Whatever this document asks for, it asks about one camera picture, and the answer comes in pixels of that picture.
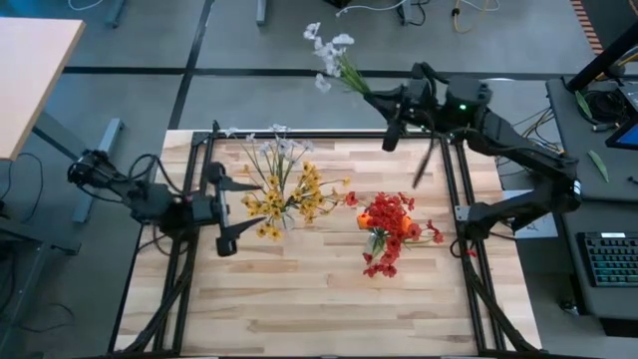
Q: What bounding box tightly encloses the white paper sheet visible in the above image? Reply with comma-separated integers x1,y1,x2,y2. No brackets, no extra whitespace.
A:
513,220,559,240

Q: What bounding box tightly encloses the white metal bracket plate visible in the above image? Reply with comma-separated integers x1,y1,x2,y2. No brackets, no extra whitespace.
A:
453,203,475,224

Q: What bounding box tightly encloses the yellow floor cable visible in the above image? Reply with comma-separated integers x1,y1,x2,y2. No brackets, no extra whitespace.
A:
451,0,501,35

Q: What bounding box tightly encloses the grey power strip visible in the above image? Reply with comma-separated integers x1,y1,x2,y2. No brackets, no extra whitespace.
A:
396,0,431,27

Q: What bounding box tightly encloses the yellow veined flower spray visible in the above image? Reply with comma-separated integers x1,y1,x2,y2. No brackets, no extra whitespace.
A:
240,164,300,241

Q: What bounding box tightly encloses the light wood side table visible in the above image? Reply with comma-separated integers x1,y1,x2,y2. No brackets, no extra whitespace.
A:
0,17,87,162

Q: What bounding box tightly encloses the smooth clear glass carafe vase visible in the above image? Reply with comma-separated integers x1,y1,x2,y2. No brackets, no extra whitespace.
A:
278,211,300,233

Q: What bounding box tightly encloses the black tablet blue screen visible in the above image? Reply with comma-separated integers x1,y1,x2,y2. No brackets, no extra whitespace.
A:
604,117,638,152

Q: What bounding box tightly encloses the orange-red flower bunch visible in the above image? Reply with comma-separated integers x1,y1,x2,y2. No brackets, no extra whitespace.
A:
343,190,446,279

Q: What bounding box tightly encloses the coiled black cable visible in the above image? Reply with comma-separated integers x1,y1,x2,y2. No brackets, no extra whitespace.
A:
582,88,624,126

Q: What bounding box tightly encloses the black metal table frame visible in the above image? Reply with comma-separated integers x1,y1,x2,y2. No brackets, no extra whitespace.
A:
107,118,542,358

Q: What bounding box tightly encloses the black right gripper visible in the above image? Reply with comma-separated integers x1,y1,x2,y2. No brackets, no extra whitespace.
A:
365,62,448,153

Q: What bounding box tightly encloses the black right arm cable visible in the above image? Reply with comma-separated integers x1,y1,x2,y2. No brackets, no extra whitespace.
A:
411,135,442,191

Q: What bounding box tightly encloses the backlit black keyboard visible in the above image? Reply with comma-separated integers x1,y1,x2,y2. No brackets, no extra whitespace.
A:
577,230,638,289

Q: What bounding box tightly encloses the dark grey desk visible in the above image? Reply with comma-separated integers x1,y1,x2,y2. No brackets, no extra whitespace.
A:
557,197,638,320

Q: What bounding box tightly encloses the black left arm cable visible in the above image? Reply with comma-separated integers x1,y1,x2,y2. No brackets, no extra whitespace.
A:
127,152,185,198

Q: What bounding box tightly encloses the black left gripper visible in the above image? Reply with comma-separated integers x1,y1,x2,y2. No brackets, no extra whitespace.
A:
191,162,267,258

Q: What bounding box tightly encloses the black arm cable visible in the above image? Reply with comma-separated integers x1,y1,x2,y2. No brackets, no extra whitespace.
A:
411,135,442,191
127,152,185,198

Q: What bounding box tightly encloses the grey side table leg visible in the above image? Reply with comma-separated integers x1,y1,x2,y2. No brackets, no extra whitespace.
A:
32,110,126,225

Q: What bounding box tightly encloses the yellow and black cable bundle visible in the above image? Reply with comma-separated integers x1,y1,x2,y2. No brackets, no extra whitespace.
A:
507,107,567,154

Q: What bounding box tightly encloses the green leaf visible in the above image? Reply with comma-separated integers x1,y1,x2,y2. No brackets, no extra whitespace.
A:
574,89,594,121
586,149,610,183

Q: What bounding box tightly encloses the white artificial flower bunch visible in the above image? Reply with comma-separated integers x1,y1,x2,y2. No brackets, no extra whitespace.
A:
302,21,373,96
222,123,316,210

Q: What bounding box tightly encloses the white floor cable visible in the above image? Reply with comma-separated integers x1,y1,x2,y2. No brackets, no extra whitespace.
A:
67,0,107,12
334,0,409,19

